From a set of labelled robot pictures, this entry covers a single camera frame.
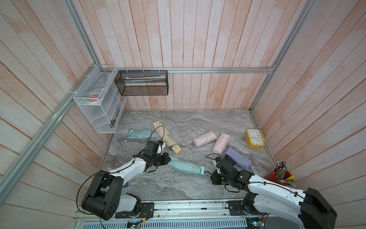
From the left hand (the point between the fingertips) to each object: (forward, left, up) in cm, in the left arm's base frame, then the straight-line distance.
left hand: (170, 161), depth 87 cm
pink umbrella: (+17, -23, 0) cm, 28 cm away
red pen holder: (-11, -61, +8) cm, 62 cm away
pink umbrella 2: (+14, -35, -2) cm, 38 cm away
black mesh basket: (+53, +22, +21) cm, 61 cm away
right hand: (-9, -25, -3) cm, 26 cm away
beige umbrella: (+13, 0, 0) cm, 13 cm away
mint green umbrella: (-3, -10, -1) cm, 11 cm away
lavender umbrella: (+1, -44, 0) cm, 44 cm away
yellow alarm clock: (+18, -60, -1) cm, 63 cm away
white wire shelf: (+15, +35, +25) cm, 46 cm away
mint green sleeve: (+22, +24, -1) cm, 32 cm away
